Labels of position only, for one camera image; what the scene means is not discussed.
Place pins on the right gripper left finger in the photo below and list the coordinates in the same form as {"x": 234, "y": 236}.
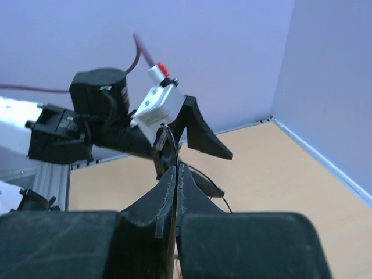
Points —
{"x": 149, "y": 231}

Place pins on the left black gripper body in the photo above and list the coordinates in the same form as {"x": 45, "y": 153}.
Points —
{"x": 133, "y": 142}

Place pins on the aluminium front rail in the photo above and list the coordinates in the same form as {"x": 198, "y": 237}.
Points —
{"x": 50, "y": 180}

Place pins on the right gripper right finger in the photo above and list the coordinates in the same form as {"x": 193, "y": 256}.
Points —
{"x": 207, "y": 237}

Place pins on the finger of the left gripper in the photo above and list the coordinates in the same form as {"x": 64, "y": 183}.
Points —
{"x": 206, "y": 184}

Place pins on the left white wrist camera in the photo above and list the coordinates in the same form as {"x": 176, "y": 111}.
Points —
{"x": 161, "y": 105}

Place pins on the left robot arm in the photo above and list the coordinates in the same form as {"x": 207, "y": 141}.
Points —
{"x": 101, "y": 117}

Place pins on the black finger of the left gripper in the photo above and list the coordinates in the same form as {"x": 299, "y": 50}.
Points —
{"x": 200, "y": 137}

